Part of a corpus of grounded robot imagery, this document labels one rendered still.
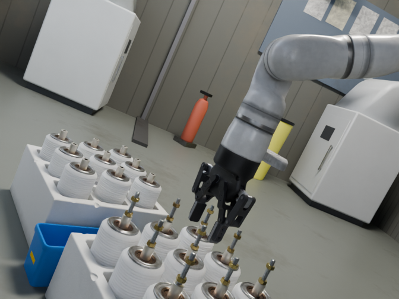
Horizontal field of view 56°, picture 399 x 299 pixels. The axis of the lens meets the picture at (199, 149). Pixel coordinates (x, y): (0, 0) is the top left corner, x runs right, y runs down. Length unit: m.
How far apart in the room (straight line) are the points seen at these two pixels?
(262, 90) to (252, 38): 3.36
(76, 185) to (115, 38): 2.08
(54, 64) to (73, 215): 2.15
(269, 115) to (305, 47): 0.11
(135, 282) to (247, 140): 0.37
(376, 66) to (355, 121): 2.91
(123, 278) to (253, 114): 0.41
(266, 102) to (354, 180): 3.13
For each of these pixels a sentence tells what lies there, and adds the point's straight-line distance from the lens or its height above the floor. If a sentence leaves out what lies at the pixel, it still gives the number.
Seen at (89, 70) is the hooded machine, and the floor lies 0.32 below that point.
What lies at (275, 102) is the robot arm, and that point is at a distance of 0.60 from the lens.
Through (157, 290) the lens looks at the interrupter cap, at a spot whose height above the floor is 0.25.
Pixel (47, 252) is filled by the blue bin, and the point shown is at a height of 0.10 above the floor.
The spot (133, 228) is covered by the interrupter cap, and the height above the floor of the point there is 0.25.
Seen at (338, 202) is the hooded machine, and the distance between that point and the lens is 3.71.
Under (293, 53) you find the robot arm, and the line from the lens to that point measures 0.59.
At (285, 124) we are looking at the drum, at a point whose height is 0.58.
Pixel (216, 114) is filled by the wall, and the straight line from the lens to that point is 3.93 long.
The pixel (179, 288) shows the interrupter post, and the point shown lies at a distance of 0.72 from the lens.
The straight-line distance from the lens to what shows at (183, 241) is 1.02.
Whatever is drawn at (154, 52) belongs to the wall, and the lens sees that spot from 3.82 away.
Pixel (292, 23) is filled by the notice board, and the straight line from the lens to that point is 4.07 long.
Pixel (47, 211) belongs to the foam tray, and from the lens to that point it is 1.11.
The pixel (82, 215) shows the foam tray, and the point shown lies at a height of 0.14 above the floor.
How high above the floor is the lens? 0.63
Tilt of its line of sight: 10 degrees down
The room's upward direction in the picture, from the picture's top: 25 degrees clockwise
